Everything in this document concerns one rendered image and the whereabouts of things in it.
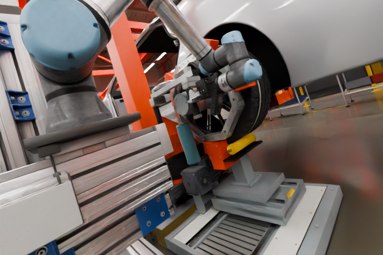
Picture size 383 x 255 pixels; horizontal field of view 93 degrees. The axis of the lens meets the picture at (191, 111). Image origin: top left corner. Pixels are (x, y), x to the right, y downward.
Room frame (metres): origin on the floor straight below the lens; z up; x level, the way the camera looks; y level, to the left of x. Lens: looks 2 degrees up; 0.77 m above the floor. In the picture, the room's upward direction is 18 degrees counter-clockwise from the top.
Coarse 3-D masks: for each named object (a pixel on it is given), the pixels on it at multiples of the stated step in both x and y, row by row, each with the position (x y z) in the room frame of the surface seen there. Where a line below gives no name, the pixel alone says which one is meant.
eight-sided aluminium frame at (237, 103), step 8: (192, 56) 1.09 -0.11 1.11; (184, 64) 1.17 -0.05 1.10; (224, 72) 0.95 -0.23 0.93; (176, 88) 1.29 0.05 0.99; (232, 96) 0.95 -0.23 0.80; (240, 96) 0.97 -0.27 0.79; (232, 104) 0.96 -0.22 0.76; (240, 104) 0.95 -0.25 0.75; (176, 112) 1.33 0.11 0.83; (232, 112) 0.98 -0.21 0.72; (240, 112) 0.99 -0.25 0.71; (184, 120) 1.33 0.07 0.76; (232, 120) 0.99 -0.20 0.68; (192, 128) 1.31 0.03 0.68; (224, 128) 1.04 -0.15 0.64; (232, 128) 1.06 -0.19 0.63; (200, 136) 1.22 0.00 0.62; (208, 136) 1.15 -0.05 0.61; (216, 136) 1.10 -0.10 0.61; (224, 136) 1.05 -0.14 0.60
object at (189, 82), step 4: (192, 76) 0.88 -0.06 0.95; (196, 76) 0.89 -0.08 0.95; (184, 80) 0.86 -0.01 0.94; (188, 80) 0.85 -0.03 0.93; (192, 80) 0.87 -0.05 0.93; (196, 80) 0.89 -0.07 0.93; (184, 84) 0.87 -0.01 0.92; (188, 84) 0.85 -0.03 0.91; (192, 84) 0.86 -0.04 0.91; (184, 88) 0.88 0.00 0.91
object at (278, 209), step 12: (288, 180) 1.24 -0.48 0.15; (300, 180) 1.18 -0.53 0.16; (276, 192) 1.16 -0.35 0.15; (288, 192) 1.06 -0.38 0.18; (300, 192) 1.12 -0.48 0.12; (216, 204) 1.28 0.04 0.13; (228, 204) 1.19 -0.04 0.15; (240, 204) 1.12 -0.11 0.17; (252, 204) 1.11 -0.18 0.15; (264, 204) 1.06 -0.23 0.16; (276, 204) 1.00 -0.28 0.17; (288, 204) 1.00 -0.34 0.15; (252, 216) 1.07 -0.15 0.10; (264, 216) 1.01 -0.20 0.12; (276, 216) 0.96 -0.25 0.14; (288, 216) 0.97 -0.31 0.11
